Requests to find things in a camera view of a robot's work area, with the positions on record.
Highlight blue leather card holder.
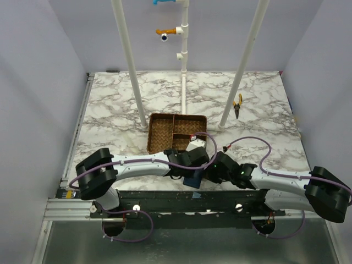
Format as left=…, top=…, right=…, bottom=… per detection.
left=183, top=170, right=202, bottom=189

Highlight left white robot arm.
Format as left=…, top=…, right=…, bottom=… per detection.
left=69, top=146, right=210, bottom=217

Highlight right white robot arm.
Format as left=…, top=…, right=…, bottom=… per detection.
left=205, top=152, right=351, bottom=223

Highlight woven brown divided tray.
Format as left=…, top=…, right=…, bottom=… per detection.
left=147, top=113, right=207, bottom=154

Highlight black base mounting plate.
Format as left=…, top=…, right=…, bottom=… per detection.
left=85, top=190, right=285, bottom=229

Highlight small blue white ball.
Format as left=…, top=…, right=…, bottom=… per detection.
left=161, top=33, right=168, bottom=42

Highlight centre white pipe stand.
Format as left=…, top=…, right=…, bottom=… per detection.
left=176, top=0, right=190, bottom=114

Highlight orange hook peg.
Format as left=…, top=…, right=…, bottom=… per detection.
left=156, top=28, right=177, bottom=35

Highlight blue hook peg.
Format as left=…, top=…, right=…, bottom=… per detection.
left=153, top=0, right=176, bottom=6

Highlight right white slanted pipe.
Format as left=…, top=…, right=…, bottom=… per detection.
left=217, top=0, right=270, bottom=131

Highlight white slanted pipe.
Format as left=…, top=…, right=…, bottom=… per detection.
left=111, top=0, right=148, bottom=131
left=217, top=0, right=270, bottom=131

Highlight left white slanted pipe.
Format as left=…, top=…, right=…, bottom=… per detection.
left=111, top=0, right=148, bottom=131

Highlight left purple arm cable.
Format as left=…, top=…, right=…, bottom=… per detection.
left=68, top=131, right=218, bottom=190

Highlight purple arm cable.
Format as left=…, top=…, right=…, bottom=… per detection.
left=68, top=131, right=218, bottom=190
left=223, top=136, right=352, bottom=207

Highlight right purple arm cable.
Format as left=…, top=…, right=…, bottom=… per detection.
left=223, top=136, right=352, bottom=207

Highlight yellow handled pliers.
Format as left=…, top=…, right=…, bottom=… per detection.
left=233, top=94, right=243, bottom=119

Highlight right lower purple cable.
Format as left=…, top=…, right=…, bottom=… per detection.
left=255, top=211, right=306, bottom=239

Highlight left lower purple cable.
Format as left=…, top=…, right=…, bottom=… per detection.
left=101, top=207, right=154, bottom=243

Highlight aluminium rail frame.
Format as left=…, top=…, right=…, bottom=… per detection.
left=43, top=73, right=95, bottom=221

